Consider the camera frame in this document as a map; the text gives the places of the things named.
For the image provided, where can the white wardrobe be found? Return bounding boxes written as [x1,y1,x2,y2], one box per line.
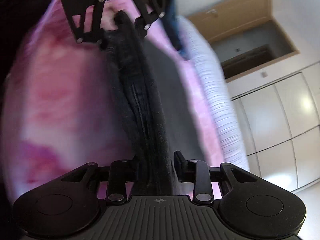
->
[233,64,319,191]

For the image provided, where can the dark denim jeans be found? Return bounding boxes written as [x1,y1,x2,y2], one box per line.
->
[98,10,209,197]

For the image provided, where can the person in blue jeans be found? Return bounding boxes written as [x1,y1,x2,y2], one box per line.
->
[161,0,189,61]

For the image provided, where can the wooden door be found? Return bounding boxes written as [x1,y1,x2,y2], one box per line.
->
[188,0,300,82]

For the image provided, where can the white ribbed duvet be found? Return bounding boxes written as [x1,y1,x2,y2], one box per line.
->
[178,16,249,171]

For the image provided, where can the pink fluffy blanket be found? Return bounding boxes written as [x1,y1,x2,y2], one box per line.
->
[1,0,223,203]

